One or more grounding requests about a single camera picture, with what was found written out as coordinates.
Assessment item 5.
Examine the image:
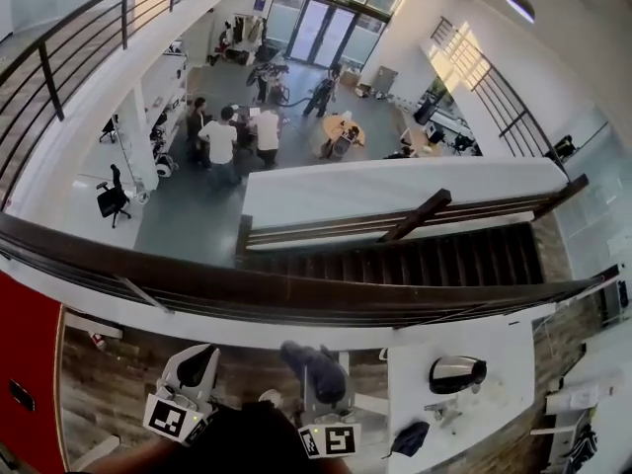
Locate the white computer workstation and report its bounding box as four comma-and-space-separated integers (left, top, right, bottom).
399, 91, 483, 157

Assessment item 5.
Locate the black metal balcony railing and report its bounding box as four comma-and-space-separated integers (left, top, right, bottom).
0, 0, 238, 206
430, 16, 572, 182

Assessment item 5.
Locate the round wooden table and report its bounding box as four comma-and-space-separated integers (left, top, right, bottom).
322, 115, 366, 148

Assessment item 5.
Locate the small grey metal tool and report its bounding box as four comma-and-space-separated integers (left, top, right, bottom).
424, 396, 463, 423

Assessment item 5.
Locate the black office chair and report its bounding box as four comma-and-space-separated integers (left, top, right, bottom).
98, 114, 119, 145
95, 163, 132, 229

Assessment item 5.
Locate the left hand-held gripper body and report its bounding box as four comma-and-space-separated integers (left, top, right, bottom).
141, 381, 219, 448

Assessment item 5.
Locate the dark stair handrail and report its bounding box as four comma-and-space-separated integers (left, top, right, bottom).
235, 174, 590, 254

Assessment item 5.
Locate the red table with white legs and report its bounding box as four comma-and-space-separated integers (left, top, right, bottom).
0, 270, 124, 473

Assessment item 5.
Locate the person's black shirt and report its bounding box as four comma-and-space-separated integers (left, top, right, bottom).
63, 400, 355, 474

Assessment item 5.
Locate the person's left forearm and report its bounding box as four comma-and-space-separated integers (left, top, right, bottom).
73, 436, 174, 474

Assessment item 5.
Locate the dark blue cloth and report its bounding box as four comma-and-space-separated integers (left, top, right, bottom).
279, 340, 350, 407
384, 420, 432, 459

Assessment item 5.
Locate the grey metal cabinet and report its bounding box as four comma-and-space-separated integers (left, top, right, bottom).
372, 65, 399, 93

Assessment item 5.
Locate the dark wooden staircase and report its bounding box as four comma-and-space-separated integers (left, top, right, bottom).
236, 222, 545, 288

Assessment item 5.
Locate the dark wooden railing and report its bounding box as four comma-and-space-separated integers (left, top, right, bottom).
0, 209, 621, 330

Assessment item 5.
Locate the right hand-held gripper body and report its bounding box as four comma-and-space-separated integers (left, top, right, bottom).
297, 406, 361, 460

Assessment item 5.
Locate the black smartphone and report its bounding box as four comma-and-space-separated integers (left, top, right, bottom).
8, 379, 37, 413

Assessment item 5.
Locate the glass entrance door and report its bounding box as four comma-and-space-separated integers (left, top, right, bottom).
288, 0, 359, 68

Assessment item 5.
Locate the white side desk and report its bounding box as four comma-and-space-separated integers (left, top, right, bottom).
530, 343, 632, 474

